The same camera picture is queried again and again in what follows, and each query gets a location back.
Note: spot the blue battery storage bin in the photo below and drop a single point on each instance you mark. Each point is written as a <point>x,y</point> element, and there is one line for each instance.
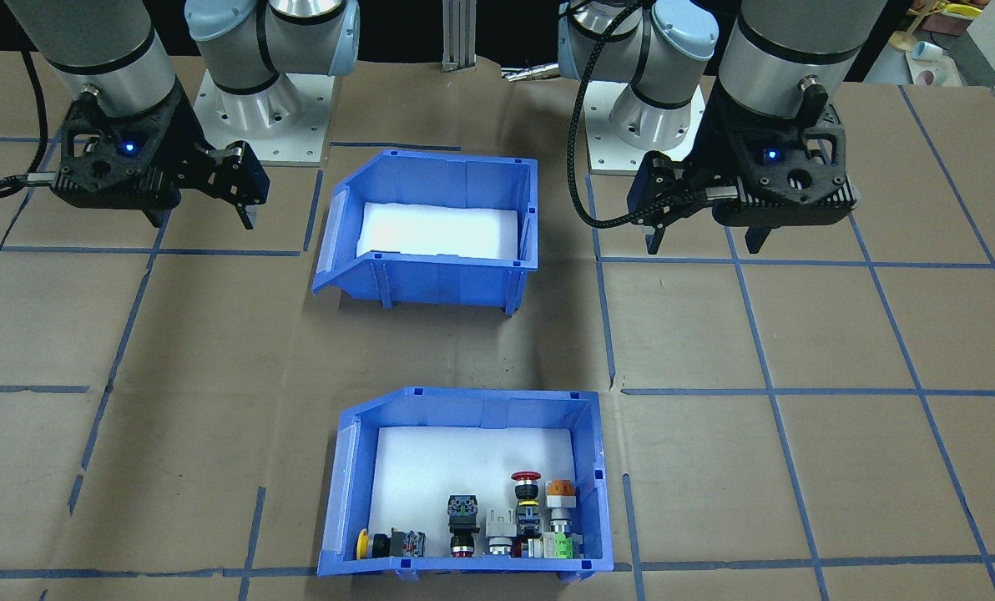
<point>431,284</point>

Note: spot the blue switch storage bin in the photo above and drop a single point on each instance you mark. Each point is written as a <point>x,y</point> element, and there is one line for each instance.
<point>464,409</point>

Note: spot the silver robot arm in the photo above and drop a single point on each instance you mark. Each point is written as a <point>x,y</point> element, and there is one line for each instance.
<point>88,50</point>
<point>798,58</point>

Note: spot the brown background box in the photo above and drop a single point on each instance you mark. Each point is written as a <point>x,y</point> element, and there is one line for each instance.
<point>957,25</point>

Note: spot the pink white cup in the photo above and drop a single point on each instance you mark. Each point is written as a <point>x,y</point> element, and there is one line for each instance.
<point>936,77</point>

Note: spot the silver metal cylinder tool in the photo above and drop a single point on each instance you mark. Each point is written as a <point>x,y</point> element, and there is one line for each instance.
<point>531,73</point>

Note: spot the blue white roll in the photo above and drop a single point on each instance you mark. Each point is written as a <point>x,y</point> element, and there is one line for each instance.
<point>929,52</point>

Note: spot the wooden stand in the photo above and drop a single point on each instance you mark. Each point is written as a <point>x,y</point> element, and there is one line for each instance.
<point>908,37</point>

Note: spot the white foam sheet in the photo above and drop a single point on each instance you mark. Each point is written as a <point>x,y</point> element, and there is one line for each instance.
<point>431,467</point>
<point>439,229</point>

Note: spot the yellow background object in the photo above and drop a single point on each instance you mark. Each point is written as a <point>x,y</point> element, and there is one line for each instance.
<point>957,8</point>

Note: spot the orange pilot lamp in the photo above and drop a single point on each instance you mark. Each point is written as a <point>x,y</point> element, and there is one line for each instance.
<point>560,497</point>

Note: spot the red mushroom stop button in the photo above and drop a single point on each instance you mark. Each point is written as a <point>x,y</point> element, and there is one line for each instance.
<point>526,488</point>

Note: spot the black red-ringed push button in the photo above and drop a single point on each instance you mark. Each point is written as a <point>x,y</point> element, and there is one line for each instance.
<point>462,513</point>

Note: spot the yellow push button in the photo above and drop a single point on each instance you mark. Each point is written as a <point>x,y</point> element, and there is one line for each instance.
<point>364,545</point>

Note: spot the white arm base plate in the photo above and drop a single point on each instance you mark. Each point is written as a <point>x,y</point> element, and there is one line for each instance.
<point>614,159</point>
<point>297,142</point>

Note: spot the short aluminium frame post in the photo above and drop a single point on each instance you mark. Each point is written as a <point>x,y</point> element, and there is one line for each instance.
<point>460,33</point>

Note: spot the black contact block switch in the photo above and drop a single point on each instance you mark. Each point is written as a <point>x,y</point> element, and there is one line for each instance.
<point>407,543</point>

